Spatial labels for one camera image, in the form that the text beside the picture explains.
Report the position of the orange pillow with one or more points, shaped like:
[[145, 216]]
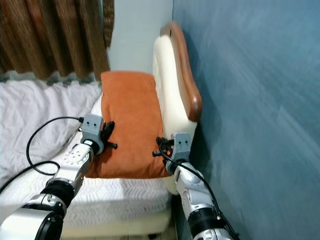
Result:
[[130, 115]]

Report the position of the white blanket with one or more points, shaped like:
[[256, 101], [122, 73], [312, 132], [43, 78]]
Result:
[[30, 110]]

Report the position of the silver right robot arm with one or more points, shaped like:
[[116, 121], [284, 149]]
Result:
[[195, 192]]

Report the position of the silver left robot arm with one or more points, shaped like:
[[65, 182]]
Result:
[[72, 167]]

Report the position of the white textured mattress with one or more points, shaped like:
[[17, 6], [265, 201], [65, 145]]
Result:
[[130, 197]]

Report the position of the cream padded wood-framed headboard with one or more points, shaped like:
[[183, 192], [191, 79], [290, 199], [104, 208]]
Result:
[[172, 75]]

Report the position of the brown curtain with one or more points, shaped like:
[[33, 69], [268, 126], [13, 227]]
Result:
[[50, 35]]

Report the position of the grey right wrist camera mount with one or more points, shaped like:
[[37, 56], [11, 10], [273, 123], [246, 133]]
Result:
[[182, 145]]

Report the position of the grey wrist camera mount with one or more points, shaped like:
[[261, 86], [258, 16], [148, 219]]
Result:
[[92, 127], [182, 145]]

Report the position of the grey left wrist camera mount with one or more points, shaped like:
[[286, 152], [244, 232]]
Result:
[[92, 127]]

